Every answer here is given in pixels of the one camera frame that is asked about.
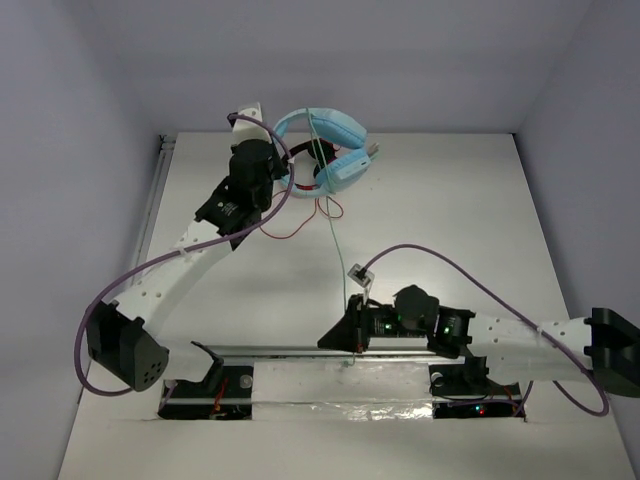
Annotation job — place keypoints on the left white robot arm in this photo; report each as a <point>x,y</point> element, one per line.
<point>121,324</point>

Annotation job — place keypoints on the aluminium front rail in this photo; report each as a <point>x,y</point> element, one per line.
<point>302,351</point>

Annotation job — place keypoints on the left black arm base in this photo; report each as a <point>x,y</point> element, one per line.
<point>224,393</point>

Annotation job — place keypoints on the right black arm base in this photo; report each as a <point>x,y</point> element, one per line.
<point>462,389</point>

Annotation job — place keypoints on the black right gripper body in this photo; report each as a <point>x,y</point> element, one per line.
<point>380,322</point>

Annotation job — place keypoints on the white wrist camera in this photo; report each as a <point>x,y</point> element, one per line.
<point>243,126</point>
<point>363,277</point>

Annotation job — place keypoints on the aluminium left side rail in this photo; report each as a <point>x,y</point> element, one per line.
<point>167,143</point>

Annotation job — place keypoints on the red black headphones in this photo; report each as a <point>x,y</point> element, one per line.
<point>323,153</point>

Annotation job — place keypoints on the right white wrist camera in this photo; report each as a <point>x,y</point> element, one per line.
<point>363,277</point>

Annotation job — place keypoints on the white foam front board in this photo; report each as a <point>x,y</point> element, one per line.
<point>123,439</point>

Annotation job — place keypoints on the light blue headphones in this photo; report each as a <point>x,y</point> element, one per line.
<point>338,129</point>

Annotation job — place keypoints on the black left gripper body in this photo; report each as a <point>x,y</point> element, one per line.
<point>276,163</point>

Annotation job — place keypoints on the aluminium rail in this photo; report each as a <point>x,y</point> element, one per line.
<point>302,351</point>
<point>167,143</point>

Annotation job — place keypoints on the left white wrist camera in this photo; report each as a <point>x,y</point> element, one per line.
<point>243,126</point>

